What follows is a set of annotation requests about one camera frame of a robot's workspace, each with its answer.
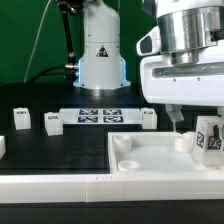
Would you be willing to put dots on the white left fence block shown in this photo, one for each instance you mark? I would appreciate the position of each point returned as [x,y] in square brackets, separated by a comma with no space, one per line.
[2,146]

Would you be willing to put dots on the white marker base plate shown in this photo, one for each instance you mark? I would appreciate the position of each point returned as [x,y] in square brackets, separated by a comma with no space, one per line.
[107,116]

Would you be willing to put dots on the white square tabletop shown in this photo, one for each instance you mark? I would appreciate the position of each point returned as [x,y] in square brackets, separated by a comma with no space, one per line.
[162,152]

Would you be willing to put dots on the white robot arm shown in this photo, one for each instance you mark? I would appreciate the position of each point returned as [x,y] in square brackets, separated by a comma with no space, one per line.
[182,56]

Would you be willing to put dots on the white front fence wall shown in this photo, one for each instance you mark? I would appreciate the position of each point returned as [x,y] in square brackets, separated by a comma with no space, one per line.
[111,187]

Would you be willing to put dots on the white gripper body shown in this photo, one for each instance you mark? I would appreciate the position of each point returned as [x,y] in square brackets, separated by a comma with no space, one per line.
[200,84]

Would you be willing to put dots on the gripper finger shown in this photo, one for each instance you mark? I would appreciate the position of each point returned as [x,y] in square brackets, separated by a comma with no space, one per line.
[175,114]
[220,123]

